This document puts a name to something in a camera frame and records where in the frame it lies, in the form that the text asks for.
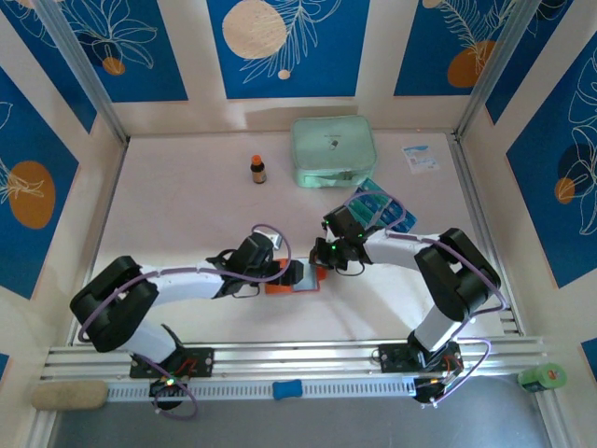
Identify brown bottle orange cap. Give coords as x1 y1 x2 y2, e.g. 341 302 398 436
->
249 154 268 186

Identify aluminium corner post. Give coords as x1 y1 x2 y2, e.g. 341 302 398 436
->
452 0 576 141
33 0 131 145

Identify black base connector box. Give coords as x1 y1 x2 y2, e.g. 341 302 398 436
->
412 376 449 406
147 376 188 398

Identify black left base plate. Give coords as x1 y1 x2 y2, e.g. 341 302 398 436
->
129 345 215 379

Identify mint green zip pouch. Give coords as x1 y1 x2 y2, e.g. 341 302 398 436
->
291 115 378 190

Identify orange card holder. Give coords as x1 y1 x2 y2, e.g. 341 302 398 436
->
264 258 327 297

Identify blue foil packets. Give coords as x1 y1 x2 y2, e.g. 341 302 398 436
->
382 207 419 234

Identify white blue sachet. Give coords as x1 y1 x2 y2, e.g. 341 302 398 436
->
401 144 440 175

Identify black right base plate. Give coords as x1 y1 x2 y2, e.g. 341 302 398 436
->
378 342 463 374

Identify green roll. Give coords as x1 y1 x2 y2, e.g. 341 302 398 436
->
517 362 567 392

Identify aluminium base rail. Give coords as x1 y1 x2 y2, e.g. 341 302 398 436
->
40 339 548 382

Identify beige foam pad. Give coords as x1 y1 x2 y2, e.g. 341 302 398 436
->
31 379 109 412

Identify blue clip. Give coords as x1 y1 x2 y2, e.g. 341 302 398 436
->
272 381 304 401

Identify white slotted cable duct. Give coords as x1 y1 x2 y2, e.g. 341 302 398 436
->
106 378 416 401

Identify aluminium side rail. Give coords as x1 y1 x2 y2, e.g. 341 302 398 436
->
450 134 524 337

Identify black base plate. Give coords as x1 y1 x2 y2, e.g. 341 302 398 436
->
129 345 215 379
378 342 463 374

